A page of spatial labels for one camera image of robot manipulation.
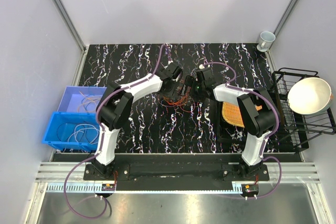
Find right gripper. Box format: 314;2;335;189
178;76;205;103

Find orange wire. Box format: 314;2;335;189
77;90;103;113

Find black wire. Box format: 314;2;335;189
56;121;95;144

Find white wire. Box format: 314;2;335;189
68;123;101;145

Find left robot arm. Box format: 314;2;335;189
91;63;182;180

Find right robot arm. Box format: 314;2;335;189
184;68;280;180

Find woven bamboo basket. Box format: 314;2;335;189
222;102;263;127

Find white mug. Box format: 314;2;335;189
257;31;276;52

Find lavender plastic bin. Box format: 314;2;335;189
57;86;106;113

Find white bowl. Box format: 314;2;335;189
287;77;334;115

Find blue plastic bin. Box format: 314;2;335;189
41;112;99;152

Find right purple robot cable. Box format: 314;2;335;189
202;62;282;200

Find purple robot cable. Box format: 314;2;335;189
63;44;169;220
202;62;282;200

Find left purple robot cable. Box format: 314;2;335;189
63;44;169;220

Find black wire dish rack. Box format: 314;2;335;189
269;68;335;150

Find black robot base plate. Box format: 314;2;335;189
83;154;269;182

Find aluminium frame post left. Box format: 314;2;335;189
52;0;86;52

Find aluminium frame post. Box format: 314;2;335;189
272;0;316;36
52;0;86;52

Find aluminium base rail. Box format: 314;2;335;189
35;162;320;194

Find aluminium frame post right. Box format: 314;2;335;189
272;0;316;36

